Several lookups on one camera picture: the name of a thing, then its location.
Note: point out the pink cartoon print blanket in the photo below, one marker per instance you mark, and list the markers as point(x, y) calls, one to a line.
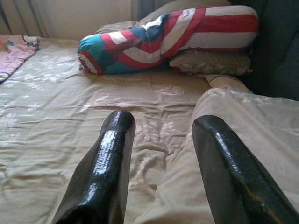
point(16, 53)

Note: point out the beige floral pillow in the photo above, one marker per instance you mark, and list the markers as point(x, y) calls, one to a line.
point(210, 61)

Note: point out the folded beige floral quilt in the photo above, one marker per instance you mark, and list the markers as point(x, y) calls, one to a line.
point(257, 112)

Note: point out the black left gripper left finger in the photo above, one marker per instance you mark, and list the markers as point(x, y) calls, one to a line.
point(102, 175)

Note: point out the beige floral bed sheet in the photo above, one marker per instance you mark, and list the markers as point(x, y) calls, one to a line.
point(70, 105)

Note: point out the dark green headboard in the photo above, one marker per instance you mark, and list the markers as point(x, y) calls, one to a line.
point(278, 46)

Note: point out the grey pleated curtain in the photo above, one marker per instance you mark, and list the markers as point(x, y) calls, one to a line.
point(23, 16)

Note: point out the red white blue bolster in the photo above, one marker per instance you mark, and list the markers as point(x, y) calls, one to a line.
point(163, 39)

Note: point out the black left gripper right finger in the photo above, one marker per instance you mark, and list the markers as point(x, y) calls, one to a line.
point(229, 182)

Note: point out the cream pillow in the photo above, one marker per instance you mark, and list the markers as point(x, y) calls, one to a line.
point(224, 81)

